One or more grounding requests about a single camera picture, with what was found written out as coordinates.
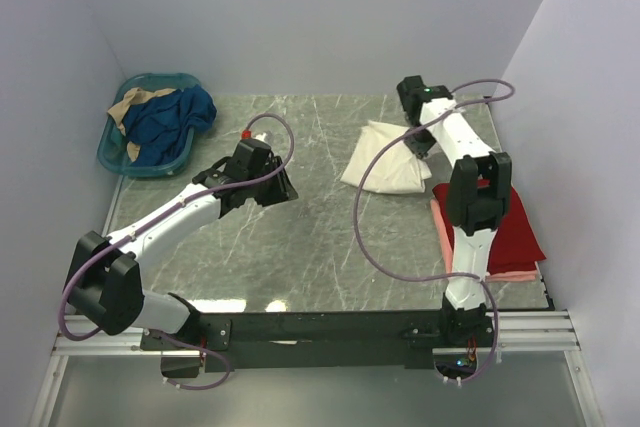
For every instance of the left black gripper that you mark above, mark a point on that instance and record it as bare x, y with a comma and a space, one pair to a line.
283, 191

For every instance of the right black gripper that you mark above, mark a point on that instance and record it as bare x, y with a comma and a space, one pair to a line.
420, 149

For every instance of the cream white t-shirt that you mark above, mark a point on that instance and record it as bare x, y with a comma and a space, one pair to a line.
397, 172

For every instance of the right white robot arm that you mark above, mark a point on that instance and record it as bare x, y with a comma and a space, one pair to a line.
477, 201

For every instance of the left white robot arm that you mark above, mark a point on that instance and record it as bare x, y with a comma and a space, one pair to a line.
104, 280

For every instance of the blue t-shirt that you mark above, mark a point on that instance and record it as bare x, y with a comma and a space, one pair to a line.
194, 110

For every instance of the tan t-shirt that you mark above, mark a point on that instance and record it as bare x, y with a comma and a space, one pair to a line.
147, 120

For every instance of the teal plastic laundry basket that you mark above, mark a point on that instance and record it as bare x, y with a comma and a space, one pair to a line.
112, 149

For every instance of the folded pink t-shirt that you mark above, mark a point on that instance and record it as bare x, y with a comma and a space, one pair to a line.
515, 273

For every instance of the folded red t-shirt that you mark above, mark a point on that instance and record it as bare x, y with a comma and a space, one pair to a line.
515, 241

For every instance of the black base beam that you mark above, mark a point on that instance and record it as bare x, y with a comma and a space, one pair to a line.
407, 338

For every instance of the aluminium rail frame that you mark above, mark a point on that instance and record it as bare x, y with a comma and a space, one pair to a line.
528, 322

